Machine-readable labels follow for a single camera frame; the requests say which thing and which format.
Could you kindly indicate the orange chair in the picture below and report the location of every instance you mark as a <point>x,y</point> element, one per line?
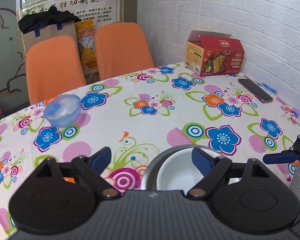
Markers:
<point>55,67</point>
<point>122,50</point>

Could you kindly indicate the red cracker box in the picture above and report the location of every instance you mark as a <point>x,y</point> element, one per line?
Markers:
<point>215,55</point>

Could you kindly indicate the cardboard box with black cloth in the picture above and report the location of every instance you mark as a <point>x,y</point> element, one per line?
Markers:
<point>50,33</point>

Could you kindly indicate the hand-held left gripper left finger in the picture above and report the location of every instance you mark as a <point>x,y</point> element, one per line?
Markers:
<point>101,158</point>

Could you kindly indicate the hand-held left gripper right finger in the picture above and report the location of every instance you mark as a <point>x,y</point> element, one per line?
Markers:
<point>201,160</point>

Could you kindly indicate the black cloth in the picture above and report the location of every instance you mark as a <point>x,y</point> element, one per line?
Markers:
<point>47,20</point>

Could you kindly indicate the smartphone in clear case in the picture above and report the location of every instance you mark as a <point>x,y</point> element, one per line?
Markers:
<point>255,91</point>

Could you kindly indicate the blue plastic bowl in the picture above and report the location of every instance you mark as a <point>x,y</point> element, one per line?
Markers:
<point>62,111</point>

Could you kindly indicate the wall poster with calligraphy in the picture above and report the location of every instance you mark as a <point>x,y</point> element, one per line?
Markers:
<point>100,2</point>

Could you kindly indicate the floral tablecloth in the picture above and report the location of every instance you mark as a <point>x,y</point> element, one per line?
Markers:
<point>152,130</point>

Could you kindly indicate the yellow snack packet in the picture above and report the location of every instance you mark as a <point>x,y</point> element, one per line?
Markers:
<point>86,45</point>

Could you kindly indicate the white ceramic bowl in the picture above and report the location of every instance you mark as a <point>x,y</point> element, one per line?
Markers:
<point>175,172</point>

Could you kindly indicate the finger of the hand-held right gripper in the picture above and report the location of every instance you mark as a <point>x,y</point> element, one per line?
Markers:
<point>280,157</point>

